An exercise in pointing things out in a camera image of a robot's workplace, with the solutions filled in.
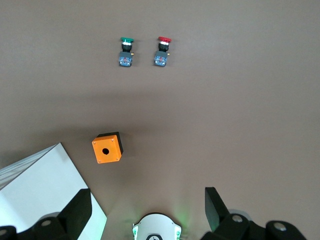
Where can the white drawer cabinet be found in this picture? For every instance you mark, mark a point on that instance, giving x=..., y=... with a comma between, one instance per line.
x=45, y=182

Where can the red mushroom push button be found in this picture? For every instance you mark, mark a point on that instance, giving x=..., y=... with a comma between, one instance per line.
x=162, y=56

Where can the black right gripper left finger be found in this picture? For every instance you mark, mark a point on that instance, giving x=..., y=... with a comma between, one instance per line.
x=77, y=212

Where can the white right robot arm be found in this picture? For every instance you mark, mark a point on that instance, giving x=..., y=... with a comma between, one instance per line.
x=156, y=225

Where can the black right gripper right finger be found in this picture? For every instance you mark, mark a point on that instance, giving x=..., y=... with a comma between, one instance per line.
x=215, y=212

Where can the orange button enclosure box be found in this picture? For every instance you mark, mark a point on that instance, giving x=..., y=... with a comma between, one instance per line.
x=106, y=151

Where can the green mushroom push button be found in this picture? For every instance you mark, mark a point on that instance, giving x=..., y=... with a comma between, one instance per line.
x=125, y=57

